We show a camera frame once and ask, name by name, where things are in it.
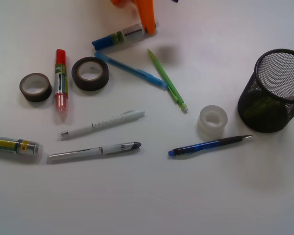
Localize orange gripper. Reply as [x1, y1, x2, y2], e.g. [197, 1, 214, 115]
[111, 0, 155, 35]

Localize black mesh pen holder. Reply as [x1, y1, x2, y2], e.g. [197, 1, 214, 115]
[237, 49, 294, 133]

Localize green handled scissors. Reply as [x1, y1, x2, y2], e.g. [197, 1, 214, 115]
[243, 92, 294, 118]

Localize light blue pen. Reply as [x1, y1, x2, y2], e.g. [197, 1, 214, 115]
[94, 51, 168, 90]

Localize white dotted pen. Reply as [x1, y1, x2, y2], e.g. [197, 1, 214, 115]
[57, 110, 145, 141]

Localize blue black ballpoint pen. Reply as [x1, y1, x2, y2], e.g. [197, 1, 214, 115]
[168, 135, 252, 157]

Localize silver white rollerball pen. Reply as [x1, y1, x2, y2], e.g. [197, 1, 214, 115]
[47, 141, 142, 164]

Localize blue cap marker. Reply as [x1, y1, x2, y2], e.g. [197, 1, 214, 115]
[92, 23, 150, 51]

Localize green mechanical pencil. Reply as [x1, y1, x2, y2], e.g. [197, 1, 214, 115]
[147, 49, 188, 113]

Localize large black tape roll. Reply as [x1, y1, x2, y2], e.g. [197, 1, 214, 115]
[71, 57, 110, 91]

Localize red cap marker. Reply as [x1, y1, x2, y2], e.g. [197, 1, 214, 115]
[54, 49, 69, 122]

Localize clear adhesive tape roll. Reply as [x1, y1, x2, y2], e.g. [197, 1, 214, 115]
[197, 105, 228, 141]

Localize small black tape roll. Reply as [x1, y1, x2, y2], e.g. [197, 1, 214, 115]
[19, 73, 52, 102]

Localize black yellow marker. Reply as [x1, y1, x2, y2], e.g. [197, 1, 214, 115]
[0, 137, 43, 162]

